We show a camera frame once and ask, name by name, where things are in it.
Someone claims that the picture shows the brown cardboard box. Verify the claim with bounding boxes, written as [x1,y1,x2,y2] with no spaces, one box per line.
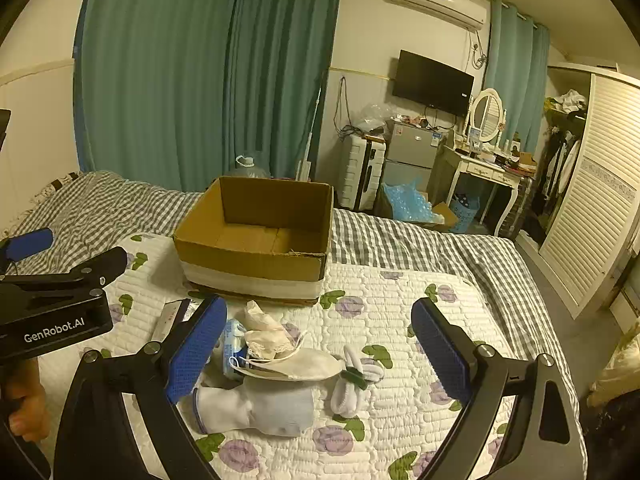
[172,176,335,307]

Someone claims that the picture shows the white air conditioner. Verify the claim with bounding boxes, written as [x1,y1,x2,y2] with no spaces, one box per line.
[391,0,487,31]

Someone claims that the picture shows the floral quilted mat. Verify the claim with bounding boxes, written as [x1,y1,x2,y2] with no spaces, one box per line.
[37,232,586,480]

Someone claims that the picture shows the clear plastic bag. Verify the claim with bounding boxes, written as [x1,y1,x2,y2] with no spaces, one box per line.
[357,102,396,133]

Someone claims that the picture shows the white suitcase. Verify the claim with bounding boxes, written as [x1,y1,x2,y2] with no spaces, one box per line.
[341,132,388,212]

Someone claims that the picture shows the white mop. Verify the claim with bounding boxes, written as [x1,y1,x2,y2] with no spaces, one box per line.
[296,85,323,182]

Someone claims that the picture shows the white face mask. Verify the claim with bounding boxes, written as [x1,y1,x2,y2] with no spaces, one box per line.
[229,345,346,383]

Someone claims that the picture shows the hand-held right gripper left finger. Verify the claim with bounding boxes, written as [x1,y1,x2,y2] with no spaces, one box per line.
[52,295,228,480]

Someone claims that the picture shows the white wardrobe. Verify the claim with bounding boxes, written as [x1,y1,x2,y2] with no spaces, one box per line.
[520,62,640,321]

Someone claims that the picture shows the blue tissue packet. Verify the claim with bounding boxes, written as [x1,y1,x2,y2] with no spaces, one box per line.
[220,317,251,381]

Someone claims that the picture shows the grey plaid bed sheet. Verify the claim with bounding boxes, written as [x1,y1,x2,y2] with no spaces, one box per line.
[0,170,586,411]

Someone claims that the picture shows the white socks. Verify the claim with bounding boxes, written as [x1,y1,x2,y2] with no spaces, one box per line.
[330,345,386,417]

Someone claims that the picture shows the hanging black cable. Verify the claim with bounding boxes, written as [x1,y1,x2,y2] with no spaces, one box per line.
[335,76,353,138]

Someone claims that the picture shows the clear water jug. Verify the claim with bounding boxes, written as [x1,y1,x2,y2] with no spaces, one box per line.
[229,155,273,179]

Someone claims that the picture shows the open cardboard box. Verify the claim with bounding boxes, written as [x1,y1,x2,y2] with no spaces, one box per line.
[375,182,463,233]

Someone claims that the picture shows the folded clothes pile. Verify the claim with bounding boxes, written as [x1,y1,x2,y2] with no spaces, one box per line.
[545,89,588,116]

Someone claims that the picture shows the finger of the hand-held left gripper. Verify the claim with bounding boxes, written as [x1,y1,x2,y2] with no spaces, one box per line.
[0,246,129,308]
[0,227,55,276]

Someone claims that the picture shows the green curtain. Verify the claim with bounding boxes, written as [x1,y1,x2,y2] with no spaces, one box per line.
[220,0,346,182]
[74,0,241,193]

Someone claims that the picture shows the person's left hand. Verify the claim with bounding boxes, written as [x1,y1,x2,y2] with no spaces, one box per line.
[0,360,51,443]

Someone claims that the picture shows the grey white sock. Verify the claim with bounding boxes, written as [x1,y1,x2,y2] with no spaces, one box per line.
[192,385,316,438]

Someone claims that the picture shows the grey plastic mailer package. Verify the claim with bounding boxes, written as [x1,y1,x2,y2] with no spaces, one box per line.
[150,299,193,346]

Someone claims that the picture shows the white dressing table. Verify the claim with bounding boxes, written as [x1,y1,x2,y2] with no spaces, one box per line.
[440,142,533,236]

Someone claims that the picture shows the small silver fridge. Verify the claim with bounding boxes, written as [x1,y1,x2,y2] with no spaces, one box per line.
[382,120,448,211]

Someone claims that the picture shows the white louvered wardrobe door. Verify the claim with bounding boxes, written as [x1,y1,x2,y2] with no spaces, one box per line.
[537,72,640,321]

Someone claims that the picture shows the black wall television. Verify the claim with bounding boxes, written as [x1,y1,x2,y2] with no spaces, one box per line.
[391,50,476,117]

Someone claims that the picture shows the narrow teal curtain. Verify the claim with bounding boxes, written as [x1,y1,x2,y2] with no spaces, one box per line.
[482,0,551,151]

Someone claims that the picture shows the cluster of cosmetic bottles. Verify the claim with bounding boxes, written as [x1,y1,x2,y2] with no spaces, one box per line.
[467,137,538,171]

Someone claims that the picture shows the white oval mirror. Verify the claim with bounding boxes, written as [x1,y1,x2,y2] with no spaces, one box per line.
[465,88,508,146]

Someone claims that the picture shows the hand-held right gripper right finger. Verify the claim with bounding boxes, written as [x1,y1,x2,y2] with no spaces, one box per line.
[410,297,588,480]

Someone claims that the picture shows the hanging clothes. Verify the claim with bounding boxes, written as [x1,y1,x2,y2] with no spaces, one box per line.
[530,125,583,241]

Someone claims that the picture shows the cream lace cloth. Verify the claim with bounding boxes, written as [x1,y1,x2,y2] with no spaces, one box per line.
[243,300,307,361]

